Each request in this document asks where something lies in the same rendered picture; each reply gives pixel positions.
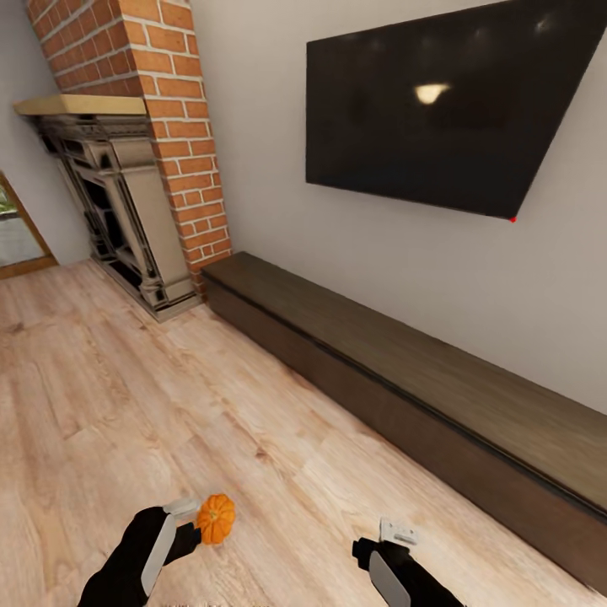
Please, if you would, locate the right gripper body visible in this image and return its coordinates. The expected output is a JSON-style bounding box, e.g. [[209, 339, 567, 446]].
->
[[357, 537, 384, 571]]

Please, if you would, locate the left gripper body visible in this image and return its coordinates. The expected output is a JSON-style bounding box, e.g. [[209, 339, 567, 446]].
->
[[164, 522, 195, 566]]

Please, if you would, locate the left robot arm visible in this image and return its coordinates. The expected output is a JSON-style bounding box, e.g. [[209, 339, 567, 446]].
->
[[78, 497, 202, 607]]

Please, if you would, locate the pumpkin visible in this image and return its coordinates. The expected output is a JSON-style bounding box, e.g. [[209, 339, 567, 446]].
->
[[196, 494, 235, 546]]

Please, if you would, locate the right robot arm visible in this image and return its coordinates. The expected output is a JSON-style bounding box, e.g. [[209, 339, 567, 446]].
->
[[352, 517, 464, 607]]

